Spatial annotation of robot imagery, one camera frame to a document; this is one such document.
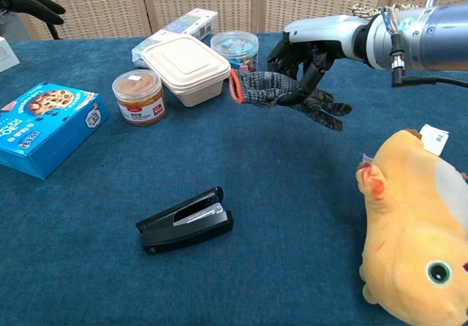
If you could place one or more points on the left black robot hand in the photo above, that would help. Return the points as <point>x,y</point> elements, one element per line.
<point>33,2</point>

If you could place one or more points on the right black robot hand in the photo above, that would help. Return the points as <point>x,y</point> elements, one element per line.
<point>318,44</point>

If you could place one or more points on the grey glove with orange cuff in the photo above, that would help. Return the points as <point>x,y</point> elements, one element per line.
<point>278,90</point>

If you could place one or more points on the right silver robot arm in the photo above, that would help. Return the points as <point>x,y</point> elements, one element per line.
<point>420,35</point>

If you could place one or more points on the camouflage glove bundle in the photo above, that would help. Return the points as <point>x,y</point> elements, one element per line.
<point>360,10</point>

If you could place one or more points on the black tripod pole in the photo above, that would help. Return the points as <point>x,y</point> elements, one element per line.
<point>51,30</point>

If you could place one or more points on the white box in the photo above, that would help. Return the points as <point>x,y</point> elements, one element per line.
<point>6,53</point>

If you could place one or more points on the clear jar of binder clips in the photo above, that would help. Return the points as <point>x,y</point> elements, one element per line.
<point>234,48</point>

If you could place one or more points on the woven folding screen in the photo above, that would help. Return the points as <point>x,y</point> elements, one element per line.
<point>234,0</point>

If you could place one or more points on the blue cookie box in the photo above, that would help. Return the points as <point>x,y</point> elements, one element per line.
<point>47,128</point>

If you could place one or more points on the beige lidded food container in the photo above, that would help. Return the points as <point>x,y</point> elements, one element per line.
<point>188,66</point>

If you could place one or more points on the pastel tissue pack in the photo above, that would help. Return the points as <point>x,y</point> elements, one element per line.
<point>175,30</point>

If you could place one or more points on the clear jar with brown contents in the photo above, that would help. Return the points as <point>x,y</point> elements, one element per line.
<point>140,101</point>

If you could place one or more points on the white paper tag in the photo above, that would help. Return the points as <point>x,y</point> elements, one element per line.
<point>434,138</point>

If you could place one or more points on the yellow plush toy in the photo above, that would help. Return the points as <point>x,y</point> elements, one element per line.
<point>413,231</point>

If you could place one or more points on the black stapler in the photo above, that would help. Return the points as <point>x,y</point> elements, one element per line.
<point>190,223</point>

